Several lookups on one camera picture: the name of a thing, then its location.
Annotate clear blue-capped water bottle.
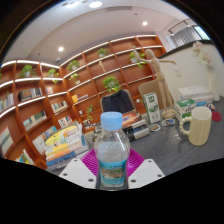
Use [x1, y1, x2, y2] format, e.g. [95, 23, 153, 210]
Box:
[94, 111, 132, 192]

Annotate black curtain rail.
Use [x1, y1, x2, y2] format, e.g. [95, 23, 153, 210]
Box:
[167, 18, 194, 36]

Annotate green and white drink carton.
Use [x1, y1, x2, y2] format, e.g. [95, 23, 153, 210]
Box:
[143, 92, 162, 125]

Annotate ceiling air vent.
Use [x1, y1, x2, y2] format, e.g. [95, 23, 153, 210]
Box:
[105, 5, 133, 12]

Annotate wooden shelf unit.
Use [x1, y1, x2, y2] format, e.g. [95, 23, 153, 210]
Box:
[0, 34, 168, 168]

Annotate stack of dark books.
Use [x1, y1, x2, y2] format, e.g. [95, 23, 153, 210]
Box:
[93, 111, 151, 142]

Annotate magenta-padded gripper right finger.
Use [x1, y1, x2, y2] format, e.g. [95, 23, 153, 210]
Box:
[126, 148, 166, 190]

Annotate wooden artist mannequin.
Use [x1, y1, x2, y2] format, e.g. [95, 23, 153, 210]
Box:
[132, 45, 177, 120]

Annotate pink and white flower bouquet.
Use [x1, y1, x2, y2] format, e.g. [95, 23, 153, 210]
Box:
[192, 40, 214, 69]

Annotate stack of colourful books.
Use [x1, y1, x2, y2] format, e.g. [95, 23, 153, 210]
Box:
[44, 124, 89, 168]

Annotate cream ribbed mug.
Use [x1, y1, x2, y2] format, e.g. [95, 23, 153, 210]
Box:
[179, 106, 213, 147]

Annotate round-bulb ceiling chandelier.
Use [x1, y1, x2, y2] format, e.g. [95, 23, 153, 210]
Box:
[61, 0, 104, 9]

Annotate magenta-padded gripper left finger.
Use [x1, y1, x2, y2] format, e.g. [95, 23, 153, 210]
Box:
[59, 148, 100, 190]

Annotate window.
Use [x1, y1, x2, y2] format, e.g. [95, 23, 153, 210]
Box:
[193, 24, 211, 41]

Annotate grey window curtain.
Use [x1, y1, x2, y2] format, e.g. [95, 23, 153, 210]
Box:
[171, 26, 203, 49]

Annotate recessed ceiling spotlights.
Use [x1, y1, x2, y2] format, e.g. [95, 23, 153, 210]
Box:
[58, 21, 148, 53]

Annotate white ceramic vase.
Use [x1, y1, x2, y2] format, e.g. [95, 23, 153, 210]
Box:
[207, 68, 221, 102]

